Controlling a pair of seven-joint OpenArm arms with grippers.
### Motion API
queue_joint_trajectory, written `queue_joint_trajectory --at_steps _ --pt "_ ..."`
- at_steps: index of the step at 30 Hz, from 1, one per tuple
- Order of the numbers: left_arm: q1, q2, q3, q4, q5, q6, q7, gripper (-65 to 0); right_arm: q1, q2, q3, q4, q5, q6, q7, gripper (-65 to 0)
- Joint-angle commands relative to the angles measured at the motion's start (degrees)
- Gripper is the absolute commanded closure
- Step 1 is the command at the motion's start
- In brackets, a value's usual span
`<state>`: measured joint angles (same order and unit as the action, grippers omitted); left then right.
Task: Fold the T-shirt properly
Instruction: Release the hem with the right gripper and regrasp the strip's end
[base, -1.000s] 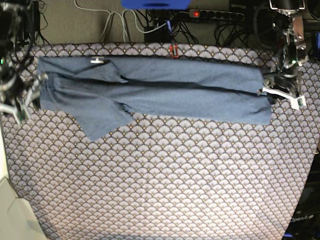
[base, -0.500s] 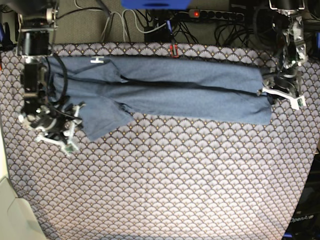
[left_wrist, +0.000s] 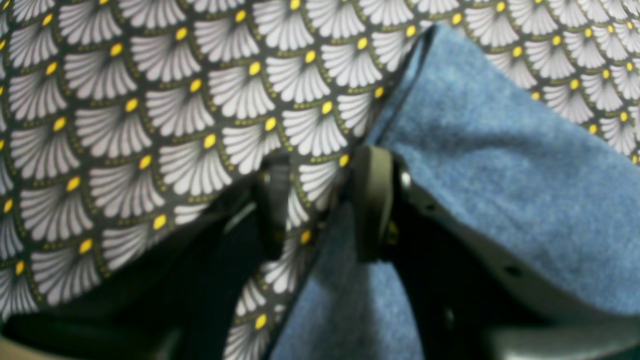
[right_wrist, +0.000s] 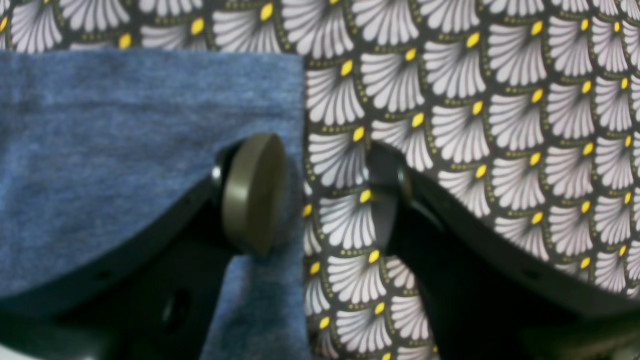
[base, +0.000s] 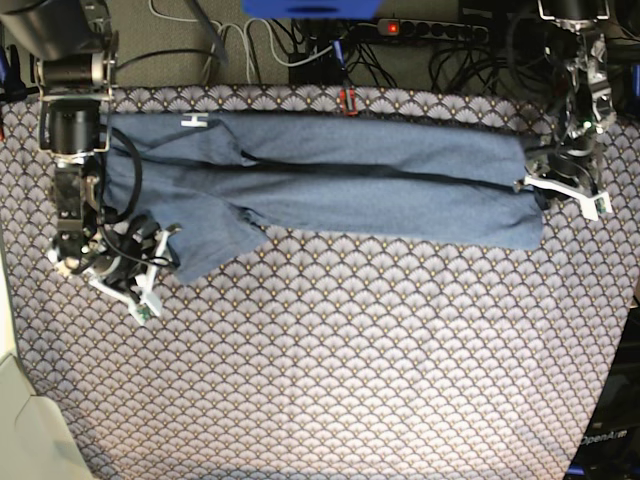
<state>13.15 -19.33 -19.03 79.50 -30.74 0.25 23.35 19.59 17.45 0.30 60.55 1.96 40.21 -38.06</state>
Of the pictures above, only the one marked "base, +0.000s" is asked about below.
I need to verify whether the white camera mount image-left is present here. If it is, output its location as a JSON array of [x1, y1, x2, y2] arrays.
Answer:
[[88, 224, 182, 326]]

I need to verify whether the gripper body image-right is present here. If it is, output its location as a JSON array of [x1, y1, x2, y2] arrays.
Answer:
[[524, 136, 601, 198]]

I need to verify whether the blue grey T-shirt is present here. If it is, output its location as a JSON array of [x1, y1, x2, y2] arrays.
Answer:
[[113, 113, 543, 283]]

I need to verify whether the black OpenArm base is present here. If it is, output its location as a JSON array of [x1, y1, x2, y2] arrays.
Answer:
[[565, 304, 639, 479]]

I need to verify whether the red black clamp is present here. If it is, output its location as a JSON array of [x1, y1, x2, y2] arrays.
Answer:
[[339, 87, 359, 117]]

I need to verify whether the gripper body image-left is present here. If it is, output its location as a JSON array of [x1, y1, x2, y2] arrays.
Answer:
[[47, 215, 165, 295]]

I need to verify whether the fan patterned table cloth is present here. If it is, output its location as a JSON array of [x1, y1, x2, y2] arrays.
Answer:
[[1, 101, 639, 479]]

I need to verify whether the white cable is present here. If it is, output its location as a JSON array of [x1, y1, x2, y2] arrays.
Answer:
[[148, 0, 335, 84]]

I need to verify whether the black power strip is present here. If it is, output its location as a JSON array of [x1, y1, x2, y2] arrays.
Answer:
[[376, 18, 490, 44]]

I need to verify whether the black robot arm image-left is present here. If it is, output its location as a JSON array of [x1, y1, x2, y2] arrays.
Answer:
[[1, 1, 170, 302]]

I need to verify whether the blue box overhead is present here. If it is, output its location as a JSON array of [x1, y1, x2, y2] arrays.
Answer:
[[242, 0, 381, 19]]

